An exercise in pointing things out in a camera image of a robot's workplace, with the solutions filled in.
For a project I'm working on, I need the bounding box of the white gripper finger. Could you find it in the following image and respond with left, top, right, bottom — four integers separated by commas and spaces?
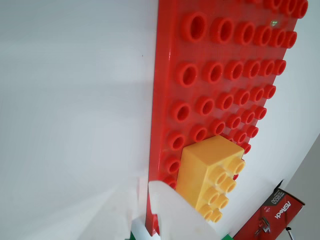
147, 179, 223, 240
130, 216, 161, 240

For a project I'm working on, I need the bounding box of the green lego brick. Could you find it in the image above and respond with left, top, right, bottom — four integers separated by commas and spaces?
128, 229, 233, 240

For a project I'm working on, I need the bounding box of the red lego baseplate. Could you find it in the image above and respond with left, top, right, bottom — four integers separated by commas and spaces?
144, 0, 310, 237

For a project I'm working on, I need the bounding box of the red ASRock cardboard box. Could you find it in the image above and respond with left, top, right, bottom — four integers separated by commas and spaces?
232, 178, 306, 240

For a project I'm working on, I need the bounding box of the yellow lego brick brick-wall print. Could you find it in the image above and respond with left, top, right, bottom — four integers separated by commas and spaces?
174, 134, 246, 223

